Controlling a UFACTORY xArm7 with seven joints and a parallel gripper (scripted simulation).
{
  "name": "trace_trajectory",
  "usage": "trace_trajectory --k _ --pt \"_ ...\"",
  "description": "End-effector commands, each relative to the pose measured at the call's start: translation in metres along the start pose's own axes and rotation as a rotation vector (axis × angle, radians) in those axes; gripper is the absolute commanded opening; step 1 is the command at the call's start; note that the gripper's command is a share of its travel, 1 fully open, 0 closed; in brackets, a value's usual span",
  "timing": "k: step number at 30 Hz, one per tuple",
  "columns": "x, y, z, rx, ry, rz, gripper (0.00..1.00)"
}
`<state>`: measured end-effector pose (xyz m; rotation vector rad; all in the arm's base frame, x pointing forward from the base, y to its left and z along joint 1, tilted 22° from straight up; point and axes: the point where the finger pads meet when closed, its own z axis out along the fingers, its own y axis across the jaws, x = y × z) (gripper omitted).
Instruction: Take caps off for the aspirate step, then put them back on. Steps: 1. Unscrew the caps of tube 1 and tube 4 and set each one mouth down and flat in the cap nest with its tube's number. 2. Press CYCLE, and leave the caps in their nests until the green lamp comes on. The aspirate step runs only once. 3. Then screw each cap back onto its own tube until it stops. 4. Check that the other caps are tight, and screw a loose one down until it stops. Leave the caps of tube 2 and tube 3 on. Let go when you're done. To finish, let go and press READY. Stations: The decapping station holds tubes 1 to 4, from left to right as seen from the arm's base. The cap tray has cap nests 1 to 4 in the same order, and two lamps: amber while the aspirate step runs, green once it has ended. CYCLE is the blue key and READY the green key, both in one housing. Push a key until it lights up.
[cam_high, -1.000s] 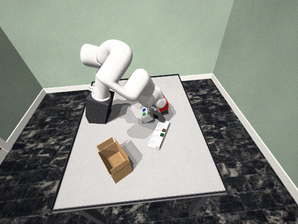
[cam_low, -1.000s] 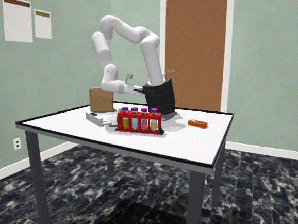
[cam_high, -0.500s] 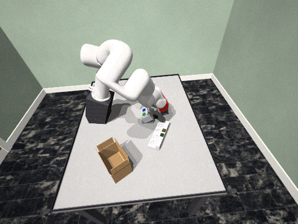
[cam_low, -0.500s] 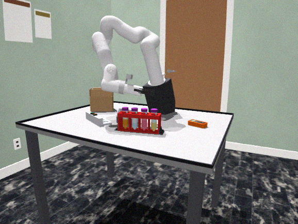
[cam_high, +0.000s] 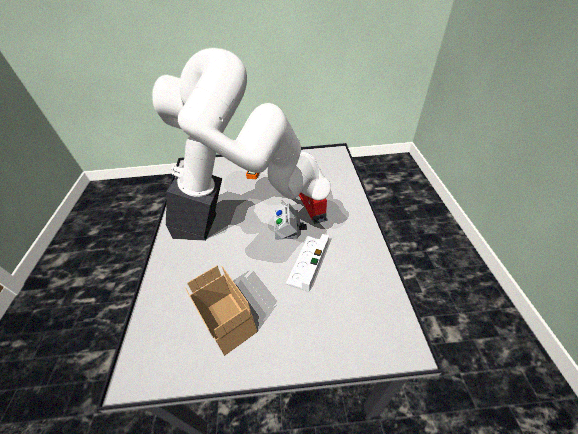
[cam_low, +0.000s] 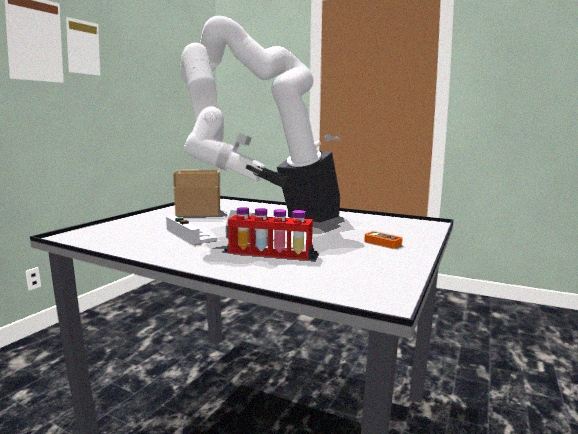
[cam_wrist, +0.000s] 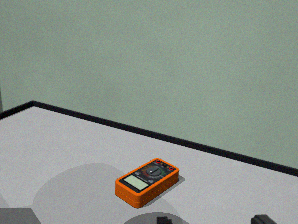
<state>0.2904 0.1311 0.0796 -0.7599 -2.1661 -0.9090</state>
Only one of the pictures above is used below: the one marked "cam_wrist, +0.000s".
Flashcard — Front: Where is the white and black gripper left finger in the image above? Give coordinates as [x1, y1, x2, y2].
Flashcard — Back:
[157, 217, 172, 224]

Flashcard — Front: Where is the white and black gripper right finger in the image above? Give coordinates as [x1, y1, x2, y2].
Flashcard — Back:
[251, 215, 277, 224]

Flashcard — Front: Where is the orange digital multimeter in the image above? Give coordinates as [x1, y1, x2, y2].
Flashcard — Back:
[115, 158, 179, 208]

